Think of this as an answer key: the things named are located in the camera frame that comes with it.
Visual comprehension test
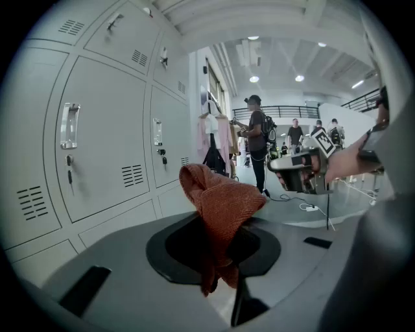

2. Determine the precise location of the white hanging ceiling sign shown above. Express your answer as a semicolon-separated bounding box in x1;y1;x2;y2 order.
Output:
235;39;262;67

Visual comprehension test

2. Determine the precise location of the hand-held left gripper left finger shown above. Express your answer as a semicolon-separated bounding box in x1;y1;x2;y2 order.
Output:
41;210;235;332

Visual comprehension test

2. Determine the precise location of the white hanging t-shirt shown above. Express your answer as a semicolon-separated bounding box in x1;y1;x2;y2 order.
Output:
205;113;222;134

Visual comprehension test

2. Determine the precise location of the pink hanging garment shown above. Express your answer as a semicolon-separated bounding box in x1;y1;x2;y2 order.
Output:
197;117;211;158
216;117;234;156

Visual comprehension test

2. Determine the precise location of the beige hanging garment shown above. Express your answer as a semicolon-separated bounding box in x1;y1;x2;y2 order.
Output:
228;123;241;155

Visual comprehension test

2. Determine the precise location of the grey metal locker wall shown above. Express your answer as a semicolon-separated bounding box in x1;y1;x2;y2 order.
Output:
1;0;192;288

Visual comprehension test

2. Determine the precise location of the person's right hand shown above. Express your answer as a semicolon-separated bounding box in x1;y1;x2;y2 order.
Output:
276;154;324;193

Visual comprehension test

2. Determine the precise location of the black tote bag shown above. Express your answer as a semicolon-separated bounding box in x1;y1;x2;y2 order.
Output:
202;132;228;178

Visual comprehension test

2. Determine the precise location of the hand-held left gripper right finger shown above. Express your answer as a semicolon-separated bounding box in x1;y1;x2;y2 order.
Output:
239;215;361;331

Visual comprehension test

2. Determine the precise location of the person's right forearm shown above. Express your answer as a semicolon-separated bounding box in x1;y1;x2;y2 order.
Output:
324;132;385;185

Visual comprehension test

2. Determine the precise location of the orange knitted cloth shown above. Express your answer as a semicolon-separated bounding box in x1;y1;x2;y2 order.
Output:
179;163;267;298

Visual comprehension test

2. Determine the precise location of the grey metal locker door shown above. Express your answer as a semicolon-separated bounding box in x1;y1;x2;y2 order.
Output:
149;84;191;189

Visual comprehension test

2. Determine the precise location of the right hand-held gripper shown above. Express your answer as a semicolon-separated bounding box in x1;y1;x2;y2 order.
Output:
267;128;337;196

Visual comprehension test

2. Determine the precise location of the thin black stand pole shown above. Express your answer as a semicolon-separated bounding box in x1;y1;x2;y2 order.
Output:
325;181;337;231

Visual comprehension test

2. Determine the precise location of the black floor cable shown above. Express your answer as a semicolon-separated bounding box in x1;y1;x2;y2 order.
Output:
269;193;307;202

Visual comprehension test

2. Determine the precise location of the person's white t-shirt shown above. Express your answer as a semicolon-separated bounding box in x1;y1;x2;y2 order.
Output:
319;74;414;332

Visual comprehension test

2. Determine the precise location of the dark-framed window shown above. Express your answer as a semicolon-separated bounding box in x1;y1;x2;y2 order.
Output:
205;57;228;113

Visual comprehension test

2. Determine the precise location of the black metal railing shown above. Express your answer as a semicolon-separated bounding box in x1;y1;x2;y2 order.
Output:
340;87;381;113
231;105;320;120

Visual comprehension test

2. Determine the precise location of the metal clothes rack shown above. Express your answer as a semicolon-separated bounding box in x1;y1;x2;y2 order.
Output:
197;99;241;181

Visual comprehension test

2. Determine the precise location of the key in locker lock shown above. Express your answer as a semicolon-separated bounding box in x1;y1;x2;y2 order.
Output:
156;148;169;172

